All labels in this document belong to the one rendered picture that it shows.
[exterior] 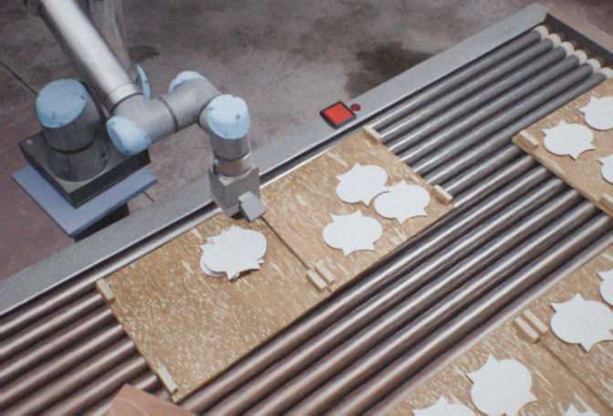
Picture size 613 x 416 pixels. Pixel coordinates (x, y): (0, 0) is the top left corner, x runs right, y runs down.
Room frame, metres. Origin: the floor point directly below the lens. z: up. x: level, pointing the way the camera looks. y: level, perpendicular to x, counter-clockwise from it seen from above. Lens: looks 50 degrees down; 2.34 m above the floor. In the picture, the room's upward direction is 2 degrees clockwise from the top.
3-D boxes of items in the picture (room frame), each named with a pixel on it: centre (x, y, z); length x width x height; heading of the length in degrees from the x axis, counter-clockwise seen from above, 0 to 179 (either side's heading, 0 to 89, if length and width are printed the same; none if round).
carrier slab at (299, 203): (1.11, -0.11, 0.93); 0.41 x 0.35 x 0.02; 130
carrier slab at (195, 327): (0.84, 0.21, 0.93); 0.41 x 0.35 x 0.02; 129
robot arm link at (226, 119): (0.93, 0.15, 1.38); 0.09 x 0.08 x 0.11; 41
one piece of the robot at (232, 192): (0.91, 0.14, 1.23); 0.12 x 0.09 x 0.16; 41
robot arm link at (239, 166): (0.93, 0.15, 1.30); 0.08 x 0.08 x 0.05
